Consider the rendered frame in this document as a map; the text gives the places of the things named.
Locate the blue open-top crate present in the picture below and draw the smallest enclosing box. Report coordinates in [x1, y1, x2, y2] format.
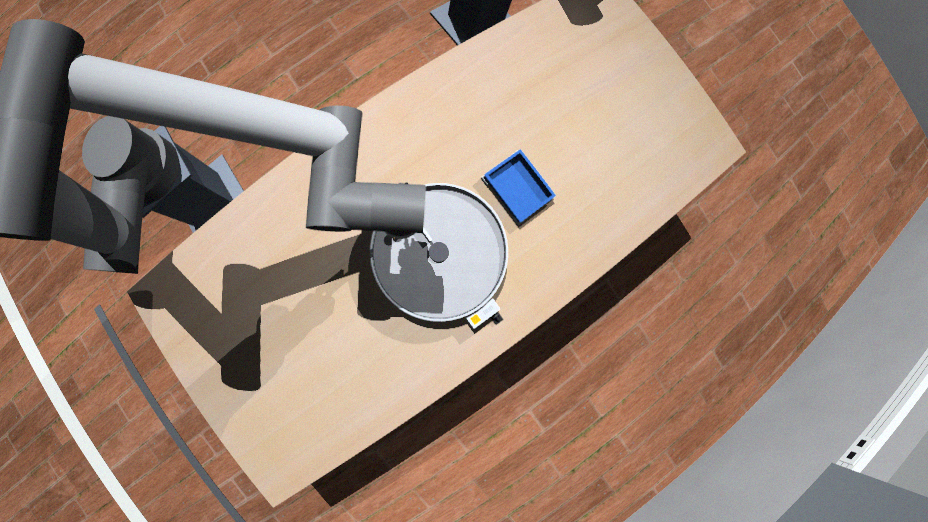
[484, 149, 556, 222]

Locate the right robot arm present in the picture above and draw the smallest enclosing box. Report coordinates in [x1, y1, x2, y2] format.
[0, 19, 426, 274]

